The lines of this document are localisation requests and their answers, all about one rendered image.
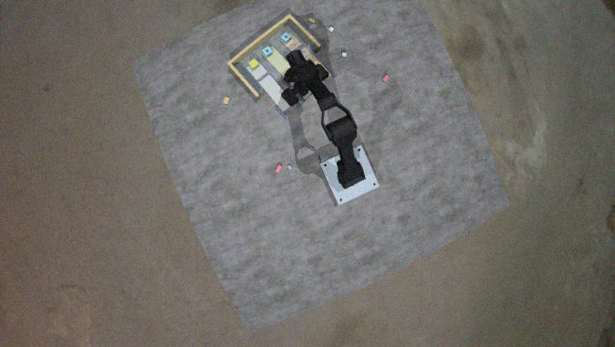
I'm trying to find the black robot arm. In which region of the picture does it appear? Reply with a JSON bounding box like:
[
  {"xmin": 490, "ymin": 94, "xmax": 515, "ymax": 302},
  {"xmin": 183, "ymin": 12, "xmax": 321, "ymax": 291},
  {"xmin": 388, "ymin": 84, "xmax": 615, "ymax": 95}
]
[{"xmin": 284, "ymin": 50, "xmax": 366, "ymax": 189}]

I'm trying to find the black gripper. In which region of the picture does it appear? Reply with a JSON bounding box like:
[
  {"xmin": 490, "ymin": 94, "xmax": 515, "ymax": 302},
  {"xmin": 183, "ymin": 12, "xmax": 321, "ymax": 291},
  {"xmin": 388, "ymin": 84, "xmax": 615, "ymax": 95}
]
[{"xmin": 281, "ymin": 64, "xmax": 328, "ymax": 107}]

